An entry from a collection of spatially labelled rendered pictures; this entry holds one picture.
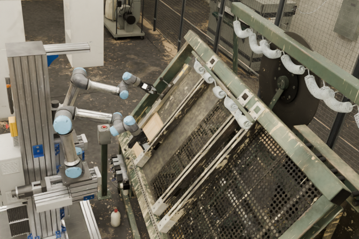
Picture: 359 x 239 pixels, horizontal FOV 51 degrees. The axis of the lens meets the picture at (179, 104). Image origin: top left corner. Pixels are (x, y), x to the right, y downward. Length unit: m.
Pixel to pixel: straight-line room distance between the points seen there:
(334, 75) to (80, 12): 5.04
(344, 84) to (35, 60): 2.02
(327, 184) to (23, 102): 2.06
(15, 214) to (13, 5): 2.60
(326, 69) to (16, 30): 3.83
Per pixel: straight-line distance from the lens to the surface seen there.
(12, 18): 5.16
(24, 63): 2.74
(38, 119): 2.97
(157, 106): 3.56
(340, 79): 2.54
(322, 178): 2.09
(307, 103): 2.90
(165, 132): 3.27
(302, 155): 2.20
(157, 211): 3.00
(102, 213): 4.26
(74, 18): 6.83
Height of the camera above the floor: 3.12
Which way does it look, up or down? 31 degrees down
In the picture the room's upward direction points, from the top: 7 degrees clockwise
